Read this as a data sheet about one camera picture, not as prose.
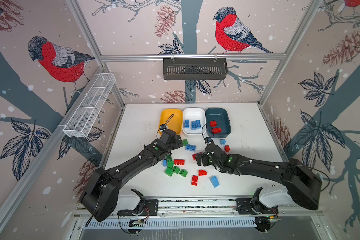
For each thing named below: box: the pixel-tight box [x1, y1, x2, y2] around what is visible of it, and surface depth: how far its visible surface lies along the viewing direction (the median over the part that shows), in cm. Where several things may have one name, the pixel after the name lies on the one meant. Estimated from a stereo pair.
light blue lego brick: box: [191, 121, 197, 130], surface depth 106 cm
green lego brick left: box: [164, 168, 174, 177], surface depth 86 cm
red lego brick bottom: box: [191, 175, 199, 186], surface depth 83 cm
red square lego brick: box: [209, 120, 217, 127], surface depth 109 cm
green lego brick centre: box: [167, 160, 174, 170], surface depth 88 cm
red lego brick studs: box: [174, 159, 185, 166], surface depth 90 cm
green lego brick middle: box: [172, 165, 181, 174], surface depth 87 cm
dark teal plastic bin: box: [205, 107, 232, 139], surface depth 109 cm
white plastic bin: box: [182, 107, 206, 135], surface depth 112 cm
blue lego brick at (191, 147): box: [185, 144, 197, 152], surface depth 97 cm
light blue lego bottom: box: [211, 175, 220, 188], surface depth 82 cm
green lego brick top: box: [166, 154, 173, 162], surface depth 89 cm
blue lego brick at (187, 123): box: [184, 119, 190, 129], surface depth 106 cm
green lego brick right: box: [179, 169, 188, 178], surface depth 85 cm
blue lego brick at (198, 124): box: [195, 120, 202, 129], surface depth 109 cm
